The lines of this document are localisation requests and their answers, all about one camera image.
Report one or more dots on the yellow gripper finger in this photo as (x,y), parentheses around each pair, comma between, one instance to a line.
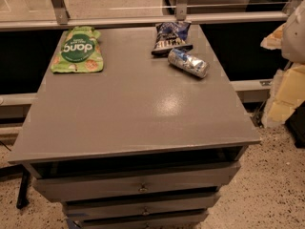
(286,95)
(274,40)

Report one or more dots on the blue chip bag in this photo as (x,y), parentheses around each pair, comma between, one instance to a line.
(171,35)

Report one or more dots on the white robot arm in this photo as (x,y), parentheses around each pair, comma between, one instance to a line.
(293,39)

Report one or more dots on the green dang chip bag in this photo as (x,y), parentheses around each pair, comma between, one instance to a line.
(80,52)

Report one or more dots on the crushed silver blue can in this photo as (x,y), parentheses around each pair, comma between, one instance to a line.
(188,63)

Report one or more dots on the middle cabinet drawer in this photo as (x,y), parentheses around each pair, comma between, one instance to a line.
(144,207)

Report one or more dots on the cabinet drawer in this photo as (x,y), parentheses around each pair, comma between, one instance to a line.
(144,207)
(143,222)
(177,178)

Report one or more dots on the grey drawer cabinet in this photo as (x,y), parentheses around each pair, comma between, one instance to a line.
(139,115)

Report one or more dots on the bottom cabinet drawer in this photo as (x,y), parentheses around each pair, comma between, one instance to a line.
(143,222)

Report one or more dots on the top cabinet drawer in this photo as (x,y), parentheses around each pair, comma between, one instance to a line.
(177,178)

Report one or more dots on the metal railing frame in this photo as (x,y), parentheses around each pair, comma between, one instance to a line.
(18,17)

